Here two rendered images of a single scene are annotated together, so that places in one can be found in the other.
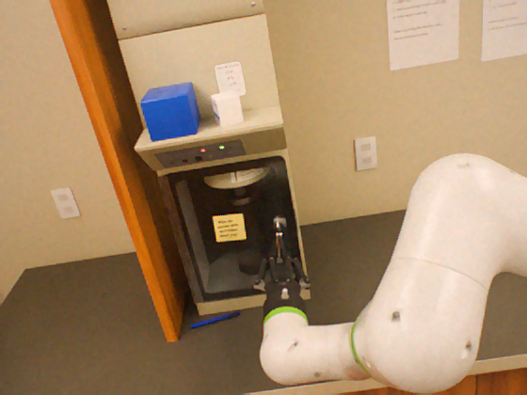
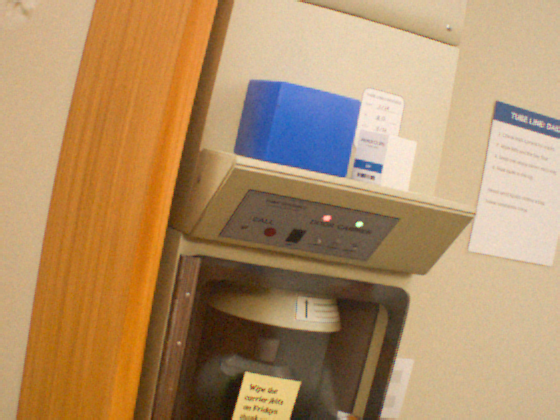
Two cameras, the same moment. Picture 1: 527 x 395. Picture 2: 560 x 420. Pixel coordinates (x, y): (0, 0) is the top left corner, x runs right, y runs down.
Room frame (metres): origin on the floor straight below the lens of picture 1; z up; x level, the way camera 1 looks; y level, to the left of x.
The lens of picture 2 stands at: (-0.14, 0.78, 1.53)
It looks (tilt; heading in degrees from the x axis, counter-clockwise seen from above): 3 degrees down; 333
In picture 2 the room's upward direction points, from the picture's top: 12 degrees clockwise
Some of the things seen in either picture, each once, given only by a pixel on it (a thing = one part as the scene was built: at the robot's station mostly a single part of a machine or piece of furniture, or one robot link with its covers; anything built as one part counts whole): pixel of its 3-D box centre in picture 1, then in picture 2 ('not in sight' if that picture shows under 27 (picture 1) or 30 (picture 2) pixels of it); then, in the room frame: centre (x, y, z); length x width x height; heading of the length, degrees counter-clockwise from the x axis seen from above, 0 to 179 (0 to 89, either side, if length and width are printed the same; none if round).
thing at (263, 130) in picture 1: (214, 146); (336, 220); (1.05, 0.09, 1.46); 0.32 x 0.11 x 0.10; 86
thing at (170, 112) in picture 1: (171, 111); (296, 126); (1.06, 0.16, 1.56); 0.10 x 0.10 x 0.09; 86
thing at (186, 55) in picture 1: (229, 166); (253, 302); (1.24, 0.07, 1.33); 0.32 x 0.25 x 0.77; 86
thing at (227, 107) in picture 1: (227, 108); (384, 160); (1.05, 0.04, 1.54); 0.05 x 0.05 x 0.06; 14
